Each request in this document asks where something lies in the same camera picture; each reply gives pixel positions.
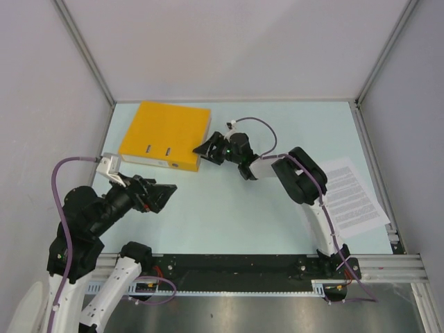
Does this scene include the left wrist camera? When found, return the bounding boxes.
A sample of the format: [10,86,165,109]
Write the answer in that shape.
[96,153,126,187]

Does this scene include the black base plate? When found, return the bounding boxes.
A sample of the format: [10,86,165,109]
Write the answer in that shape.
[142,254,348,293]

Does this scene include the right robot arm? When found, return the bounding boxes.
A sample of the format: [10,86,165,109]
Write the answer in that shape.
[193,132,358,280]

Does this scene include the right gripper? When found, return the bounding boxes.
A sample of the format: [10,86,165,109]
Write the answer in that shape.
[193,132,241,166]

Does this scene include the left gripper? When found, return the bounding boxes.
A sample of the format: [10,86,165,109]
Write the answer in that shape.
[89,169,177,234]

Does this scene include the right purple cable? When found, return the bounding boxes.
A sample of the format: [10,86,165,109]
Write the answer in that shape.
[227,117,379,303]

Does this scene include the printed paper stack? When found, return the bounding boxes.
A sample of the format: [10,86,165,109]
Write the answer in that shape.
[321,157,390,239]

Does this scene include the white slotted cable duct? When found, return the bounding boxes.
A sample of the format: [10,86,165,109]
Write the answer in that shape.
[85,280,350,298]

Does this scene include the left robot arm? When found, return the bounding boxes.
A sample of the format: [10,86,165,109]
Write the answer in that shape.
[8,176,177,332]

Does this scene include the yellow ring binder folder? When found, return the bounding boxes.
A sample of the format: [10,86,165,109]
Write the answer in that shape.
[118,101,212,172]

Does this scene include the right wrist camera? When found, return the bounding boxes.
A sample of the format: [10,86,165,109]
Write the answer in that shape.
[224,120,237,140]

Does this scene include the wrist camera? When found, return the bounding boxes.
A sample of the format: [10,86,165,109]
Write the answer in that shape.
[96,153,126,187]
[224,120,237,140]

